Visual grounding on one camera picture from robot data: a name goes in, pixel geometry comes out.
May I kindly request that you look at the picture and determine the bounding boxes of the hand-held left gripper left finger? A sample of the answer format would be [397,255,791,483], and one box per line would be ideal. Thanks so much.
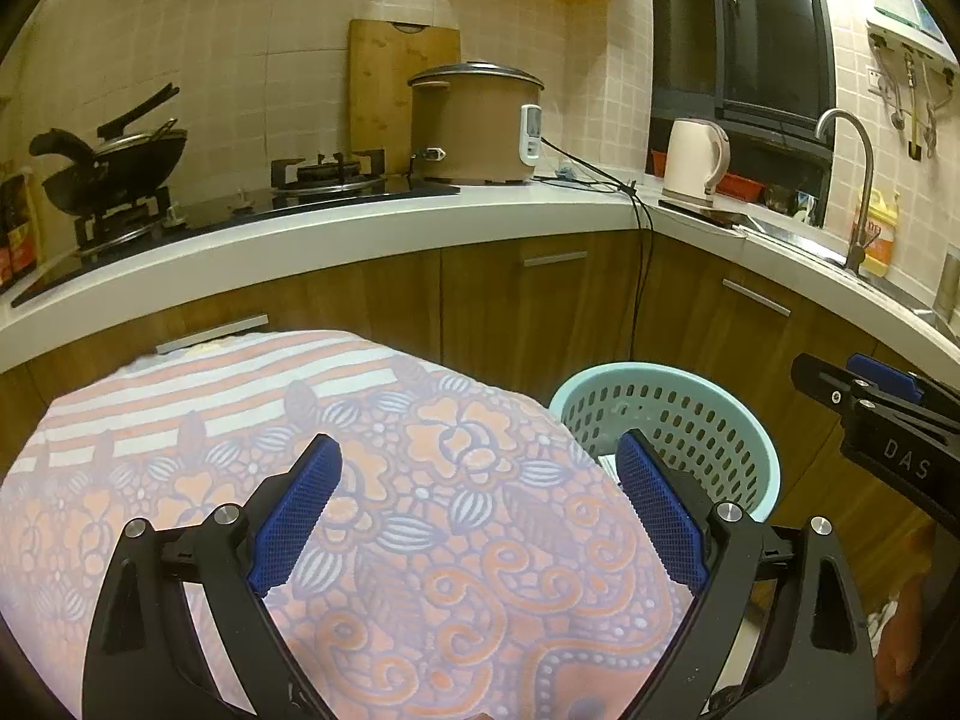
[81,433,344,720]

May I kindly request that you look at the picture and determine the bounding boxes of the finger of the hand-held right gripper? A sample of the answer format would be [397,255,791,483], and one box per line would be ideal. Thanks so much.
[791,352,880,422]
[847,354,960,437]

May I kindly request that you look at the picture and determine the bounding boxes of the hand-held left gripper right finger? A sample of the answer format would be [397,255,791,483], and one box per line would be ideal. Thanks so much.
[613,427,878,720]

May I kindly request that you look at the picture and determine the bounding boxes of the light blue perforated plastic basket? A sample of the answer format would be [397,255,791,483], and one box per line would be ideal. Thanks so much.
[549,361,781,526]

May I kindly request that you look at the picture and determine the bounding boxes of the metal cup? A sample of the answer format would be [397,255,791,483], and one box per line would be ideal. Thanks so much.
[937,244,960,312]

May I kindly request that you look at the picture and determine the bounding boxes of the yellow detergent bottle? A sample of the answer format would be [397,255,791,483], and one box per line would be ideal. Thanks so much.
[851,190,899,278]

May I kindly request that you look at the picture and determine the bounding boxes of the steel kitchen sink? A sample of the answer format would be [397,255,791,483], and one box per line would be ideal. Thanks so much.
[739,210,960,331]

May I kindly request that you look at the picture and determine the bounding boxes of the pink floral patterned blanket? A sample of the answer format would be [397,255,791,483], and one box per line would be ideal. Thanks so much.
[0,328,695,720]

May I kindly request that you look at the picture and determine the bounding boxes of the steel gooseneck faucet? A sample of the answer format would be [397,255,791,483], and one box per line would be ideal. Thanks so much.
[815,109,878,275]

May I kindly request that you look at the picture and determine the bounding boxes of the red box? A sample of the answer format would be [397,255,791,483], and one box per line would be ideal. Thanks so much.
[651,150,766,200]

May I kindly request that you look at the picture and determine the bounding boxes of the cream electric kettle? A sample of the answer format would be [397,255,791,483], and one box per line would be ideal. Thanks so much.
[660,118,731,211]

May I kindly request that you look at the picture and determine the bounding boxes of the water heater pipes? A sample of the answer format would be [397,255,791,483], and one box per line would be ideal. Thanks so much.
[874,41,957,158]

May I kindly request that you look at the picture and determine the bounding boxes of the black gas stove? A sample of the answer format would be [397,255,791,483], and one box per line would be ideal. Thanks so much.
[11,150,462,308]

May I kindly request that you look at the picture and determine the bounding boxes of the dark kitchen window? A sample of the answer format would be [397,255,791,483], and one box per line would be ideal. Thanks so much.
[649,0,837,230]

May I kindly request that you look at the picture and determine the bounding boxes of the black wok with lid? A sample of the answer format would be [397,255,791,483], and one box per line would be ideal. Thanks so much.
[30,82,188,215]

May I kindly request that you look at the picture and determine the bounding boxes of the dark sauce bottle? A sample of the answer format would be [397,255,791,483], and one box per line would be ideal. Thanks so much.
[9,169,38,278]
[0,165,17,293]

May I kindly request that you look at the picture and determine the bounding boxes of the brown rice cooker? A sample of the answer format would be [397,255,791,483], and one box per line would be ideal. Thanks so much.
[407,61,545,185]

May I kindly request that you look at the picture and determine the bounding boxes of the wooden cutting board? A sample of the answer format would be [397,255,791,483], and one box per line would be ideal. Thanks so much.
[347,19,462,177]

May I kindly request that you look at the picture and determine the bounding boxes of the long black power cable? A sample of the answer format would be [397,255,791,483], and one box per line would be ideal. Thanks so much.
[541,136,653,361]

